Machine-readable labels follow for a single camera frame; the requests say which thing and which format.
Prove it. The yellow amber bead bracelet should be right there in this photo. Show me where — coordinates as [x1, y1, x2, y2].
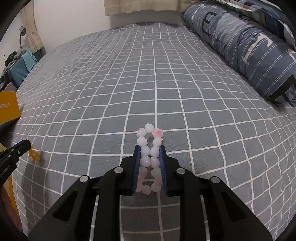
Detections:
[28, 143, 43, 162]

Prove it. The pink bead bracelet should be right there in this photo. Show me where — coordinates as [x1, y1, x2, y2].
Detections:
[135, 122, 164, 194]

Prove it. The open yellow white jewelry box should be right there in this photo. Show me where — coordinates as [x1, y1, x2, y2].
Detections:
[1, 91, 21, 221]

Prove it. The teal suitcase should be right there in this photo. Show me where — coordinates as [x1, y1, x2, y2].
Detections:
[7, 49, 38, 89]

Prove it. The grey checked bed sheet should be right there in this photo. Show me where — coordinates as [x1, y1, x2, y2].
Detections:
[10, 24, 295, 238]

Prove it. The beige side curtain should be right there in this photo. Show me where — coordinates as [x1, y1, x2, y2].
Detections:
[21, 1, 44, 53]

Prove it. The blue desk lamp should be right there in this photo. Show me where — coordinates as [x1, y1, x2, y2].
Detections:
[19, 26, 27, 49]

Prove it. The blue patterned rolled duvet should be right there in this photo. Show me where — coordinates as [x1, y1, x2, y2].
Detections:
[182, 1, 295, 106]

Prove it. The patterned pillow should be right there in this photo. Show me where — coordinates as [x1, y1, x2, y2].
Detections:
[217, 0, 295, 48]

